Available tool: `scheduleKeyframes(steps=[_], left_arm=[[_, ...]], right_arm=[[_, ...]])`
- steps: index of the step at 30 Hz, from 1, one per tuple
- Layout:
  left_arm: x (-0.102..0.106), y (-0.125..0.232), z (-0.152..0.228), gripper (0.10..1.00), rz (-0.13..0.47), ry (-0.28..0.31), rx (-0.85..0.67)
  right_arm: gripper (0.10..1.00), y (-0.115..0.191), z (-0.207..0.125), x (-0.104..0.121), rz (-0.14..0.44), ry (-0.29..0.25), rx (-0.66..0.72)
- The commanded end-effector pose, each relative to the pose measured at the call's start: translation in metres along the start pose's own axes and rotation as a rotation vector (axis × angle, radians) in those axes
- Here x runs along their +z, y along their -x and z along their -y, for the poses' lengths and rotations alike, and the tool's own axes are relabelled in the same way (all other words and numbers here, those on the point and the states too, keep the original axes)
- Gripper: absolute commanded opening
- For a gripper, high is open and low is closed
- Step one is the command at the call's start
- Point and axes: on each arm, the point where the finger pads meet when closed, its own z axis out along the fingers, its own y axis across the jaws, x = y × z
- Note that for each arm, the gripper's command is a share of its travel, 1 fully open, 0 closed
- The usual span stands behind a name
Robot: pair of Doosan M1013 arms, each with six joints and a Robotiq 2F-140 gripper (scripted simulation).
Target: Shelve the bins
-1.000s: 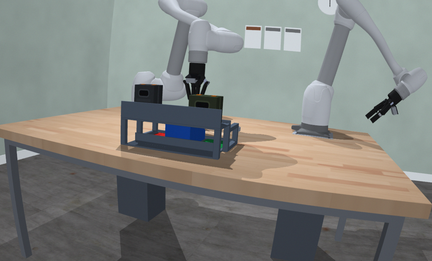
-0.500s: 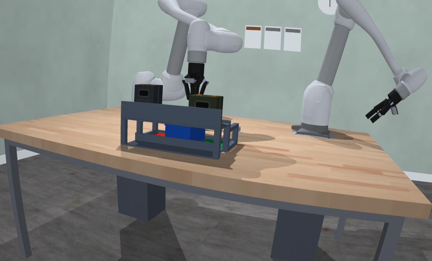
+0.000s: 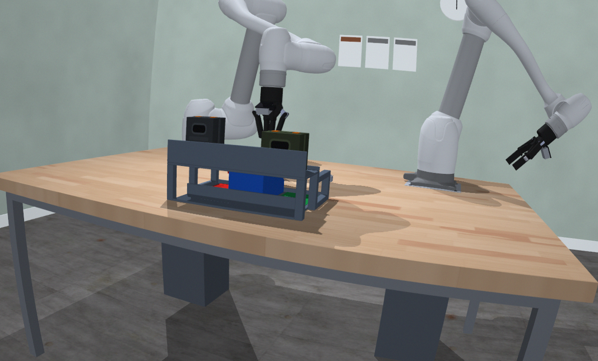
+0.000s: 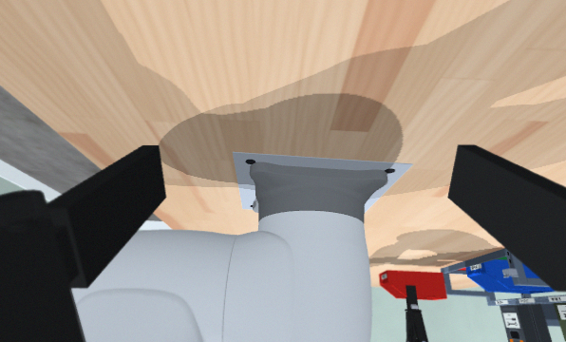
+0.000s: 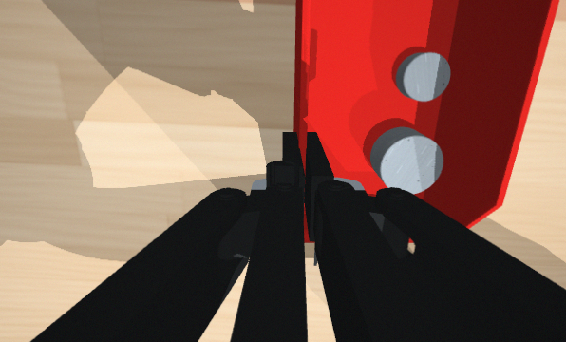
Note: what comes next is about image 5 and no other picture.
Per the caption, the red bin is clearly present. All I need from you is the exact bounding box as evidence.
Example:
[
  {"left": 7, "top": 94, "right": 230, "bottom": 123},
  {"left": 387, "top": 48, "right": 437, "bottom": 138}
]
[{"left": 293, "top": 0, "right": 559, "bottom": 229}]

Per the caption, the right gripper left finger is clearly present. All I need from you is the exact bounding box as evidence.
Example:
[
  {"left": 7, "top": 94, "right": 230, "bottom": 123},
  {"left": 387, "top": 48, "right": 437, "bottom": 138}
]
[{"left": 30, "top": 132, "right": 308, "bottom": 342}]

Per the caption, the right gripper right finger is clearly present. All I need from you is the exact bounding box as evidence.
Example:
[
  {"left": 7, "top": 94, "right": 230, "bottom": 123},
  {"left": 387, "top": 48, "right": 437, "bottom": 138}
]
[{"left": 305, "top": 132, "right": 566, "bottom": 342}]

